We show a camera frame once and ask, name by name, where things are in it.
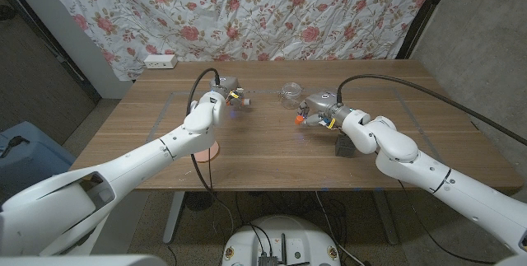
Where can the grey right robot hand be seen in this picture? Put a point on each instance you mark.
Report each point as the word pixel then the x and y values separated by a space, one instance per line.
pixel 325 107

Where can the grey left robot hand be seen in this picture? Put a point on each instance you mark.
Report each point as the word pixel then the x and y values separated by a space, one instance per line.
pixel 225 84

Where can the orange blue white glue stick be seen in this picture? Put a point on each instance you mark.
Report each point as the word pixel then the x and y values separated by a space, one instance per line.
pixel 245 102

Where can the orange glue stick cap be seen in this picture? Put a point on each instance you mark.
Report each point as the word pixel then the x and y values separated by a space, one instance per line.
pixel 298 119

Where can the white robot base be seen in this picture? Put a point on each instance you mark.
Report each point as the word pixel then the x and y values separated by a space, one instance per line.
pixel 280 237

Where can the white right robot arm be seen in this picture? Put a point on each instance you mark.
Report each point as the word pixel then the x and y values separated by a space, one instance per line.
pixel 453 183

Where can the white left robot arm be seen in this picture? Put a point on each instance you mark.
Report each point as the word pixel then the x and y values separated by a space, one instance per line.
pixel 123 175

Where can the clear glass cup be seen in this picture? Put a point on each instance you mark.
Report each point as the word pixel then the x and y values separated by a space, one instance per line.
pixel 291 93

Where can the dark grey cube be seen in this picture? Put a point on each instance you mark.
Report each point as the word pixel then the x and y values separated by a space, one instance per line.
pixel 343 150

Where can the white power strip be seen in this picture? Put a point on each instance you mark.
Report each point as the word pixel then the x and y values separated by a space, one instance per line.
pixel 160 61

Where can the floral backdrop cloth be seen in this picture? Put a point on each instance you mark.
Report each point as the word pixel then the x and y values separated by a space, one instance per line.
pixel 247 10

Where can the black round floor stand base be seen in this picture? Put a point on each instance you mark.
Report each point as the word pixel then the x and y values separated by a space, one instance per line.
pixel 199 201

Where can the white table leg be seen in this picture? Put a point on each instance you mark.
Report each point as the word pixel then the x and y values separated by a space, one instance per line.
pixel 387 216
pixel 173 216

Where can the black backdrop stand pole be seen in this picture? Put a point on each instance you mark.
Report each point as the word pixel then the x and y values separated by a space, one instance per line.
pixel 424 15

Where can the blue storage bin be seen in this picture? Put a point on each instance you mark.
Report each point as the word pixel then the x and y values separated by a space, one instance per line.
pixel 29 159

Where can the white robot torso edge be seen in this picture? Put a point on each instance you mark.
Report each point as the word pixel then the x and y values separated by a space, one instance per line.
pixel 82 261

